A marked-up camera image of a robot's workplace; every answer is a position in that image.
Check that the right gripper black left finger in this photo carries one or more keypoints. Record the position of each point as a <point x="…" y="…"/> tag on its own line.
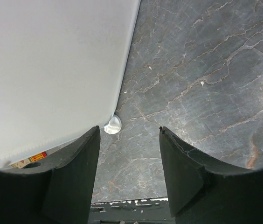
<point x="54" y="190"/>

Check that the gold sardine tin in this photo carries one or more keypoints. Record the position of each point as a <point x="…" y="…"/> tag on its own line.
<point x="24" y="162"/>

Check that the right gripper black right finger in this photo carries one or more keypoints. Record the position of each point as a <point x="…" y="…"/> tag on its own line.
<point x="204" y="190"/>

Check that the white plastic cube cabinet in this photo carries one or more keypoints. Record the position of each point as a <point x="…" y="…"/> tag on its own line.
<point x="61" y="69"/>

